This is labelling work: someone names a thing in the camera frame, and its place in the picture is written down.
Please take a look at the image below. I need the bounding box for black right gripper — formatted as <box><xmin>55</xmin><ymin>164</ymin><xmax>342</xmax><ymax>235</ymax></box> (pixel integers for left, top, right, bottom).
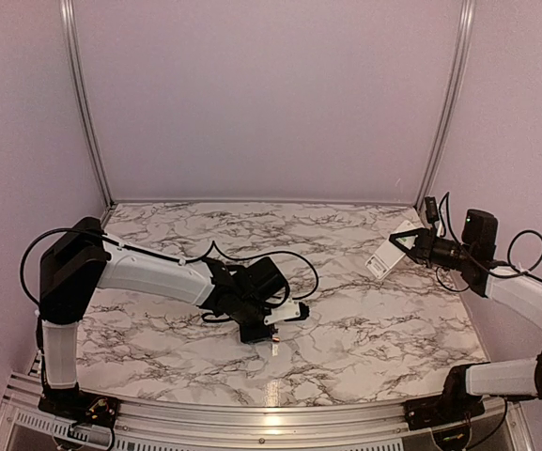
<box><xmin>390</xmin><ymin>227</ymin><xmax>473</xmax><ymax>272</ymax></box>

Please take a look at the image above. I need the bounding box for white remote control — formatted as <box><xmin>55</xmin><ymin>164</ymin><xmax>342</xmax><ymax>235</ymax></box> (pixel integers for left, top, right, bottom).
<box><xmin>365</xmin><ymin>220</ymin><xmax>416</xmax><ymax>281</ymax></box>

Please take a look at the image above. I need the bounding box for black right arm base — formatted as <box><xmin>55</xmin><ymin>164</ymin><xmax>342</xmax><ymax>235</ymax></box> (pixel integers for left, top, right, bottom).
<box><xmin>403</xmin><ymin>364</ymin><xmax>486</xmax><ymax>430</ymax></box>

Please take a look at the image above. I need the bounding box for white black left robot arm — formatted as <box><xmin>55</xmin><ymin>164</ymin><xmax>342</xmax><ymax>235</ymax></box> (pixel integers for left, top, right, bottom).
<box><xmin>39</xmin><ymin>217</ymin><xmax>301</xmax><ymax>418</ymax></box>

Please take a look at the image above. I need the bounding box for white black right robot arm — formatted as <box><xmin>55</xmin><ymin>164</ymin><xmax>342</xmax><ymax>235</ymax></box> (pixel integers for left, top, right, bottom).
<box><xmin>389</xmin><ymin>209</ymin><xmax>542</xmax><ymax>421</ymax></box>

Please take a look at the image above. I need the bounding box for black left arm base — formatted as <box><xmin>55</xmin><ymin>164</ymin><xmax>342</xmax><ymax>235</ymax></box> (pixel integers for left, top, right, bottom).
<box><xmin>39</xmin><ymin>370</ymin><xmax>119</xmax><ymax>428</ymax></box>

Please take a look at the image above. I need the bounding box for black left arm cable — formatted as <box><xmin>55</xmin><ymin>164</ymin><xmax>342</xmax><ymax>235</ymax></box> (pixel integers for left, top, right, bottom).
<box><xmin>19</xmin><ymin>226</ymin><xmax>321</xmax><ymax>325</ymax></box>

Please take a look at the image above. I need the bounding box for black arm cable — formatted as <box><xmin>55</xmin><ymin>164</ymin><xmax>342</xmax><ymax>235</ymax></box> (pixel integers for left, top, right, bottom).
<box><xmin>434</xmin><ymin>191</ymin><xmax>542</xmax><ymax>297</ymax></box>
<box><xmin>19</xmin><ymin>226</ymin><xmax>321</xmax><ymax>325</ymax></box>

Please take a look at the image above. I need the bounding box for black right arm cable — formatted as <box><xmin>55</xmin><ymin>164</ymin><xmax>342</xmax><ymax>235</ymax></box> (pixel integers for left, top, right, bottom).
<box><xmin>434</xmin><ymin>191</ymin><xmax>542</xmax><ymax>297</ymax></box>

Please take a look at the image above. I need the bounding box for aluminium right corner post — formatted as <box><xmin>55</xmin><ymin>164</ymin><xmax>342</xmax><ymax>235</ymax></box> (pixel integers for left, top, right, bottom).
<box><xmin>415</xmin><ymin>0</ymin><xmax>476</xmax><ymax>210</ymax></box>

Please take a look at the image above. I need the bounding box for aluminium corner post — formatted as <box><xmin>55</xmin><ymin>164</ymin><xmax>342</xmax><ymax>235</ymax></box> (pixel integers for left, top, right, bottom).
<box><xmin>59</xmin><ymin>0</ymin><xmax>115</xmax><ymax>210</ymax></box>
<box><xmin>415</xmin><ymin>0</ymin><xmax>476</xmax><ymax>210</ymax></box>

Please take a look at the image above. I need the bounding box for aluminium left corner post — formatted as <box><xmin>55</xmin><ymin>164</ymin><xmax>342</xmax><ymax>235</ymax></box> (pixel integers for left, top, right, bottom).
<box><xmin>59</xmin><ymin>0</ymin><xmax>115</xmax><ymax>210</ymax></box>

